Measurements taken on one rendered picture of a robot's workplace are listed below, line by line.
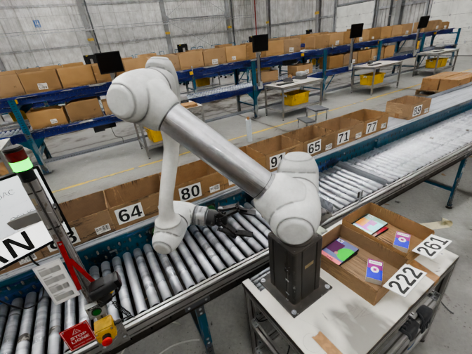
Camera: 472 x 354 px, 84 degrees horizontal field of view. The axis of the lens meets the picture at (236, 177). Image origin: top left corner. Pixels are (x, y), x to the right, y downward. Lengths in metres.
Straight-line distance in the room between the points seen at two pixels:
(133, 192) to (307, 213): 1.51
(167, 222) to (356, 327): 0.91
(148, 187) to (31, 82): 4.38
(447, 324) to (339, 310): 1.23
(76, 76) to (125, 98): 5.32
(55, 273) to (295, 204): 0.90
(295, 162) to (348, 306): 0.76
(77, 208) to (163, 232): 1.10
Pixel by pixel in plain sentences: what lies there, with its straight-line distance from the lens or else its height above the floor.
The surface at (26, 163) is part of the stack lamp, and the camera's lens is 1.02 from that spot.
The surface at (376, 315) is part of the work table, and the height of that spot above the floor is 0.75.
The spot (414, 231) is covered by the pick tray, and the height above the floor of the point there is 0.79.
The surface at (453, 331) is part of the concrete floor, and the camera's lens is 2.51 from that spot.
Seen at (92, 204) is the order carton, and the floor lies 0.97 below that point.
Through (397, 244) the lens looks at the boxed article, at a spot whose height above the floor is 0.79.
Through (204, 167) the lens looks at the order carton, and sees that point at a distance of 2.16.
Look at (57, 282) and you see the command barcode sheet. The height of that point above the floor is 1.15.
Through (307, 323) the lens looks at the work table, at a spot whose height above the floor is 0.75.
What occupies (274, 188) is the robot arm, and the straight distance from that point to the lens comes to 0.80.
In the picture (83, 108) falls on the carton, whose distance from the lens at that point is 5.90.
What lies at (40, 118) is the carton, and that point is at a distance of 5.97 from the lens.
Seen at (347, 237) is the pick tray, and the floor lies 0.78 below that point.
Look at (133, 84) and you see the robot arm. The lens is 0.79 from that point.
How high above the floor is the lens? 1.88
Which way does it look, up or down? 28 degrees down
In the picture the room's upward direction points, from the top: 7 degrees counter-clockwise
